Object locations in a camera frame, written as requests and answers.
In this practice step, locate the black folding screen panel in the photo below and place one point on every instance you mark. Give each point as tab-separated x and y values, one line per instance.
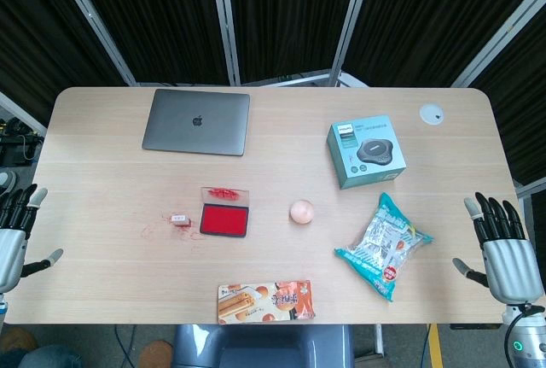
290	13
38	30
426	18
158	13
522	99

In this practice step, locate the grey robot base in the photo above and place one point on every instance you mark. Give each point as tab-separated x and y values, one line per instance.
264	346

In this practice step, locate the small red stamp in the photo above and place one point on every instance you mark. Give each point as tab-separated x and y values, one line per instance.
179	219

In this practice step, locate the teal snack bag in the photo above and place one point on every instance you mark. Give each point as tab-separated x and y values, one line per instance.
384	248

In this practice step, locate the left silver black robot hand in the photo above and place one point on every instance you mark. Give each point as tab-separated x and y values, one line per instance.
12	242

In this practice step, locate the orange round floor object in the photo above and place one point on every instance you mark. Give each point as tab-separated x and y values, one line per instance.
155	354

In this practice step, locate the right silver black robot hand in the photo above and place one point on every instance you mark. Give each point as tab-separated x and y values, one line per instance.
509	265

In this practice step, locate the teal speakerphone box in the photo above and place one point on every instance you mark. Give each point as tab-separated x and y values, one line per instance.
367	150

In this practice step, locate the pink round ball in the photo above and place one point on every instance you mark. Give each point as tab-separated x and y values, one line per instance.
302	212

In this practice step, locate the grey closed laptop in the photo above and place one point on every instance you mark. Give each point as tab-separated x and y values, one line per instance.
197	122

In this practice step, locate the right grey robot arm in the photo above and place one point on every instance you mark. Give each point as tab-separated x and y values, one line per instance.
526	334

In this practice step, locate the red ink pad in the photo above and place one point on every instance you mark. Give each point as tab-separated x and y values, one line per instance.
224	220

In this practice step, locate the orange biscuit package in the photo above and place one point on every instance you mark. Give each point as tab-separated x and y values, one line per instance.
264	301

